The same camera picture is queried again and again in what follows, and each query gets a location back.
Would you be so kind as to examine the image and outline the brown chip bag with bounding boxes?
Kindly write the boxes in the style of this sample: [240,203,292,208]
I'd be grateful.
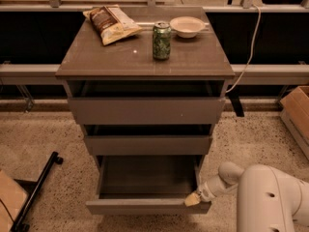
[83,5,142,45]

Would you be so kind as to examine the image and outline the wooden board left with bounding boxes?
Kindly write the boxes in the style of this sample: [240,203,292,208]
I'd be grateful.
[0,170,28,232]

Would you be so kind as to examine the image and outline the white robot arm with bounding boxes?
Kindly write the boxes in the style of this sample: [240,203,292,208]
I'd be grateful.
[184,161,309,232]

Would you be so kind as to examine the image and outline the grey drawer cabinet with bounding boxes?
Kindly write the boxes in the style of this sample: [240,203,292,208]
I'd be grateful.
[55,5,236,183]

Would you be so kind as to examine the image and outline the white cable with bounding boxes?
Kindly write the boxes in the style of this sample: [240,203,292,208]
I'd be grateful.
[225,4,263,94]

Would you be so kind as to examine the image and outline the metal window rail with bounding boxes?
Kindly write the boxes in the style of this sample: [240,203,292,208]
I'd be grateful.
[0,64,309,85]

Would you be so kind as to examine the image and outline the grey bottom drawer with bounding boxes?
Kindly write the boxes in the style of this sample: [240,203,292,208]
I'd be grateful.
[86,155,211,215]

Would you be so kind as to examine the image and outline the cardboard box right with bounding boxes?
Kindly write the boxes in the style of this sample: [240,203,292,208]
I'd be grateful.
[280,86,309,159]

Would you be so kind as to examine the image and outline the green soda can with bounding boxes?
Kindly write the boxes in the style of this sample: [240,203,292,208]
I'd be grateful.
[153,21,171,60]

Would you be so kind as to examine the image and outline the black stand leg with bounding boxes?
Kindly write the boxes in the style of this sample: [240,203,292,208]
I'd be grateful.
[10,152,64,232]

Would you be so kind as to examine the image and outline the grey top drawer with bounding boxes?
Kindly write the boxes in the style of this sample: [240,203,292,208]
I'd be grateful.
[69,98,225,125]

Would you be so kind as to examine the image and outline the grey middle drawer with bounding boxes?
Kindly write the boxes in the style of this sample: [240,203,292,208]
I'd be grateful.
[84,135,212,156]

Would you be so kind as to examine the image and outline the grey drawer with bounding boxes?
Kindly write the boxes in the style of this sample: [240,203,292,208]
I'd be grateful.
[86,155,211,215]
[84,135,212,156]
[69,98,225,125]

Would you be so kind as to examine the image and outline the white bowl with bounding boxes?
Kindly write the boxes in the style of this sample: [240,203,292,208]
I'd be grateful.
[170,16,206,39]

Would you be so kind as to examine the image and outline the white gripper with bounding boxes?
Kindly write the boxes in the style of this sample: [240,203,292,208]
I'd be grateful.
[184,182,215,207]

